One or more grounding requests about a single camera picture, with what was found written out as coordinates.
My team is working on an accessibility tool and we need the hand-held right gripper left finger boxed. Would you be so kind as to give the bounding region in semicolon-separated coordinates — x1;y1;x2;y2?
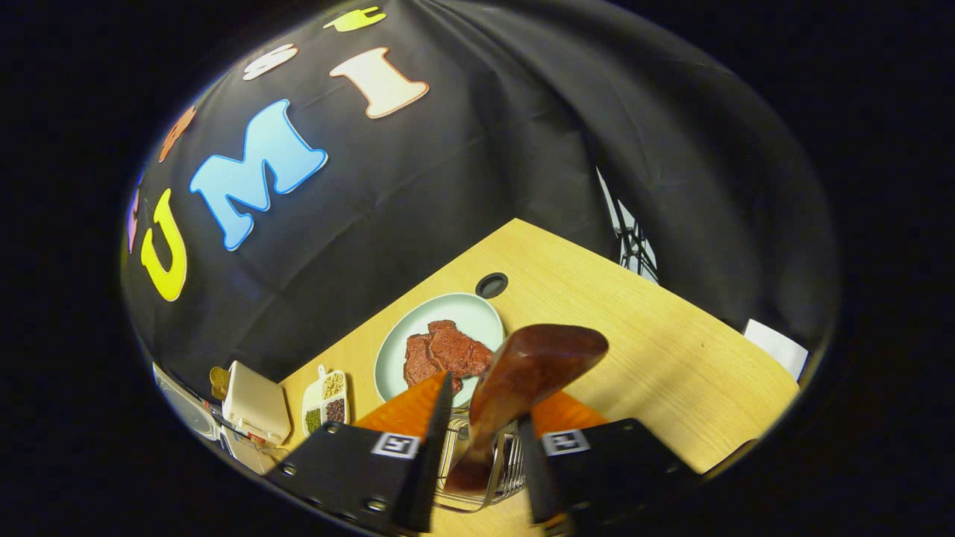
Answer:
265;371;454;534

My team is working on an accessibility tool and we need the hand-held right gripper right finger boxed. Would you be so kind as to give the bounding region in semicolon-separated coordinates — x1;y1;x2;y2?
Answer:
519;388;702;535

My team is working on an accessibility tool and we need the metal wire chopstick holder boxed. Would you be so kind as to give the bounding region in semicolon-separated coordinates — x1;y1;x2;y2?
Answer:
433;406;527;514

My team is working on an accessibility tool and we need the dark wooden spoon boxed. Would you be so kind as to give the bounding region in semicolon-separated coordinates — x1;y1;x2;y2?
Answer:
445;324;609;493

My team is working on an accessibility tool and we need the white rice cooker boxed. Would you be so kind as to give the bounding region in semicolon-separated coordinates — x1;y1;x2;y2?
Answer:
151;362;278;476

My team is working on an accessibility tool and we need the red meat piece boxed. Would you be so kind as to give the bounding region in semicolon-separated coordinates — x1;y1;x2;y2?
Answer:
403;332;463;395
428;319;495;377

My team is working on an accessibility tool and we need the white divided dish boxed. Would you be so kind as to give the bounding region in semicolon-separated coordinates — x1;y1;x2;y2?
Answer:
301;364;349;437

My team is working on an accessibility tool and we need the pale green plate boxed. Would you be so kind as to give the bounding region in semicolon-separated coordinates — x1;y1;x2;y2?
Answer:
373;292;506;409

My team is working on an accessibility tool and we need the white toaster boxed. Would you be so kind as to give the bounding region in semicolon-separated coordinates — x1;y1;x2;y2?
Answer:
222;361;292;446

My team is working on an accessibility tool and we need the black metal stand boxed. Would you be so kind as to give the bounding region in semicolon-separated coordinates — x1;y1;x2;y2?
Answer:
608;213;659;283

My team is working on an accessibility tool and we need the black backdrop cloth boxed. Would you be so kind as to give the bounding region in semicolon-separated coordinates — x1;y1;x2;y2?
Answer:
123;0;840;396

